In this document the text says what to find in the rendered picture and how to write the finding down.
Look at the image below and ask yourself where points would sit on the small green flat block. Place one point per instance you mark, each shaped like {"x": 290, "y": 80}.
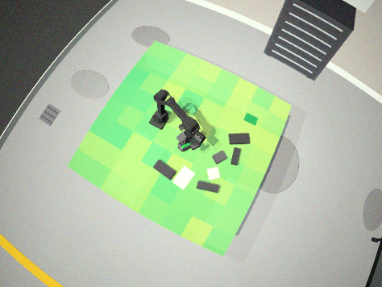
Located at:
{"x": 251, "y": 119}

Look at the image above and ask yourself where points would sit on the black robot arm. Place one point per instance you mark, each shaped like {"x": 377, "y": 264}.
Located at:
{"x": 189, "y": 123}

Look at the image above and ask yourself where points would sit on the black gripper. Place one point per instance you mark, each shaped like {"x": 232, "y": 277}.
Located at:
{"x": 193, "y": 145}

